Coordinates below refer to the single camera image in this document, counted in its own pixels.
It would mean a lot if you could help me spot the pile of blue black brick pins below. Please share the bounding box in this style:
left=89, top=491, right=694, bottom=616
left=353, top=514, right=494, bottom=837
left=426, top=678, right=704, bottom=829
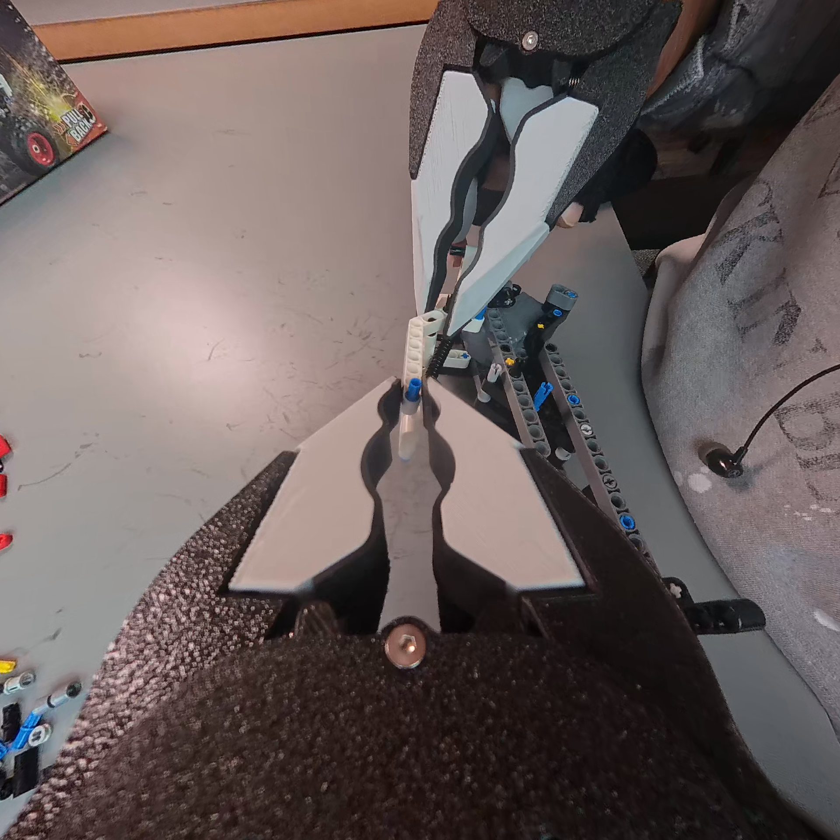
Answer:
left=0, top=656, right=83, bottom=802

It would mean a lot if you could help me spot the wood-edged table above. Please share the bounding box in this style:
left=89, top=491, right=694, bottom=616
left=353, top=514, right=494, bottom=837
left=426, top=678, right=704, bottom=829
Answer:
left=29, top=0, right=437, bottom=63

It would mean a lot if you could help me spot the grey bleached hoodie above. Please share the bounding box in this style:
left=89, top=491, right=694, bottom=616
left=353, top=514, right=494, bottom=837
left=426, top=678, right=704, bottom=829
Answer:
left=640, top=85, right=840, bottom=710

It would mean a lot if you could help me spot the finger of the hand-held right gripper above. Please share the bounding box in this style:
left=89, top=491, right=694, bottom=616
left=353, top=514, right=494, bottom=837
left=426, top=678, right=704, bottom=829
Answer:
left=446, top=92, right=601, bottom=336
left=410, top=69, right=496, bottom=316

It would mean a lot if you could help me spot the brick-built truck chassis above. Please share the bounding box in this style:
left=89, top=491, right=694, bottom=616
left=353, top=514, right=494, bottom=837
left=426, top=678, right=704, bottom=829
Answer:
left=430, top=282, right=767, bottom=634

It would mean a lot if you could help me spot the grey desk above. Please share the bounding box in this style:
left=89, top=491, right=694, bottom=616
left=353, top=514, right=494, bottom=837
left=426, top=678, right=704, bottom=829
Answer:
left=0, top=25, right=788, bottom=840

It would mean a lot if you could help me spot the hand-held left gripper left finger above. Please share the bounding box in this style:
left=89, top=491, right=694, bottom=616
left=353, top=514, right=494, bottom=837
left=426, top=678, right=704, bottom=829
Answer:
left=228, top=377, right=403, bottom=634

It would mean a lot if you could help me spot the toy truck set box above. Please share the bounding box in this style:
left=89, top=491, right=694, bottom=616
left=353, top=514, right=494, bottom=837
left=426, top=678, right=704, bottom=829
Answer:
left=0, top=0, right=109, bottom=206

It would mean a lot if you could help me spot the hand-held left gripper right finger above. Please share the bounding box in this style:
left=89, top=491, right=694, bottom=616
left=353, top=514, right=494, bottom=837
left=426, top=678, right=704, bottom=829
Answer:
left=423, top=379, right=586, bottom=632

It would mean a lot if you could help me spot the black microphone cable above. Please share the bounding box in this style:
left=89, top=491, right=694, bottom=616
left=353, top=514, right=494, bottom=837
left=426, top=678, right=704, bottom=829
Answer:
left=738, top=364, right=840, bottom=460

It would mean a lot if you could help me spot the white angled brick beam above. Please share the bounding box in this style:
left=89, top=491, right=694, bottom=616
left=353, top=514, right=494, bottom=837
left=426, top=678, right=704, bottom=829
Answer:
left=397, top=311, right=447, bottom=463

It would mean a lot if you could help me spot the black clip-on microphone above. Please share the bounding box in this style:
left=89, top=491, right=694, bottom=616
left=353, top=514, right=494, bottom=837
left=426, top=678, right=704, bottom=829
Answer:
left=699, top=443, right=746, bottom=479

